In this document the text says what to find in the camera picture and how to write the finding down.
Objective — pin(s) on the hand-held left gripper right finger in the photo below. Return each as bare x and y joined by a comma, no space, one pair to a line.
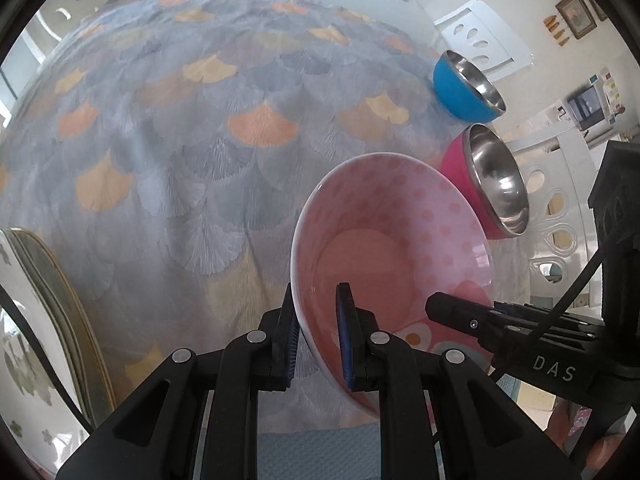
345,337

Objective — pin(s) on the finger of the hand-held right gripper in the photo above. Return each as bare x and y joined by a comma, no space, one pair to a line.
452,312
545,312

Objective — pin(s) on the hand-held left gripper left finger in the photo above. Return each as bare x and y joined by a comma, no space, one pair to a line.
289,342

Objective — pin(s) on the pink ceramic bowl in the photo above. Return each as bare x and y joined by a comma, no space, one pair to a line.
390,220

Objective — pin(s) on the blue leaf plate gold rim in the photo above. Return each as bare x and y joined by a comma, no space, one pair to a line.
92,355

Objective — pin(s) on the person's right forearm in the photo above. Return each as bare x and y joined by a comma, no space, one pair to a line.
575,425

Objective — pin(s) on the white plastic chair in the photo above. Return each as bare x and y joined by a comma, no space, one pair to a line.
75,5
560,210
485,35

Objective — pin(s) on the pink steel bowl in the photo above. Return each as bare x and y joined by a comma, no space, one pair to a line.
457,170

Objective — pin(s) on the fan pattern tablecloth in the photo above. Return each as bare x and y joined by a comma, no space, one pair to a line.
175,160

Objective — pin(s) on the blue steel bowl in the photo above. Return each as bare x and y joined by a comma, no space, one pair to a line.
450,90

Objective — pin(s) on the small wall screen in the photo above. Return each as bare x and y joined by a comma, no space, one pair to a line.
586,108

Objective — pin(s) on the orange wall ornaments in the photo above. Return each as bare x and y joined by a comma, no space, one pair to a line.
557,30

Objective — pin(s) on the framed wall picture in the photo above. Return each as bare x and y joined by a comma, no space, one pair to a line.
577,14

